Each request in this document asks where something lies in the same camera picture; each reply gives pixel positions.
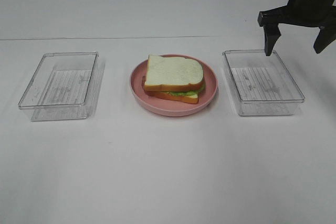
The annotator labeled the green lettuce leaf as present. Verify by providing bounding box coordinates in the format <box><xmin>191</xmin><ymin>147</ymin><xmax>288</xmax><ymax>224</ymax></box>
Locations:
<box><xmin>164</xmin><ymin>83</ymin><xmax>205</xmax><ymax>96</ymax></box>

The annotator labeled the clear plastic tray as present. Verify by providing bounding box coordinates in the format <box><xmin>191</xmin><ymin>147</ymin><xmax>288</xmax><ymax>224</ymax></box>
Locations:
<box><xmin>222</xmin><ymin>50</ymin><xmax>305</xmax><ymax>116</ymax></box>
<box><xmin>18</xmin><ymin>52</ymin><xmax>104</xmax><ymax>122</ymax></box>

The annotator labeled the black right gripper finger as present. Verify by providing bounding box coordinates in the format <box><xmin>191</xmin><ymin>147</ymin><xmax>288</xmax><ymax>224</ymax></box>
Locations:
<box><xmin>263</xmin><ymin>24</ymin><xmax>281</xmax><ymax>56</ymax></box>
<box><xmin>313</xmin><ymin>23</ymin><xmax>336</xmax><ymax>54</ymax></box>

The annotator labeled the bread slice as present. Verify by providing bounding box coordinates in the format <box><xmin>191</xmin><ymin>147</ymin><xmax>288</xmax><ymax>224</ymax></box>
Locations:
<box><xmin>144</xmin><ymin>55</ymin><xmax>204</xmax><ymax>92</ymax></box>
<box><xmin>145</xmin><ymin>91</ymin><xmax>198</xmax><ymax>104</ymax></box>

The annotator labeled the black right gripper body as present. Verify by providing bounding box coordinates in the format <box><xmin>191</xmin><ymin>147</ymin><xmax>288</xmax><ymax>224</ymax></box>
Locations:
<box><xmin>258</xmin><ymin>0</ymin><xmax>335</xmax><ymax>27</ymax></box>

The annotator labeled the clear left plastic tray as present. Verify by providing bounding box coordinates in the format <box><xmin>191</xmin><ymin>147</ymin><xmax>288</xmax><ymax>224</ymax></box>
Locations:
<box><xmin>18</xmin><ymin>52</ymin><xmax>104</xmax><ymax>122</ymax></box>

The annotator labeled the pink round plate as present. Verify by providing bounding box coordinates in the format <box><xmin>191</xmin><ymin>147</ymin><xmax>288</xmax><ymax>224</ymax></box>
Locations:
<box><xmin>130</xmin><ymin>60</ymin><xmax>218</xmax><ymax>116</ymax></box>

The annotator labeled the clear right plastic tray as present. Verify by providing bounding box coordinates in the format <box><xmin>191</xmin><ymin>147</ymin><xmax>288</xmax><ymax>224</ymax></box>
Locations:
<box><xmin>222</xmin><ymin>50</ymin><xmax>305</xmax><ymax>116</ymax></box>

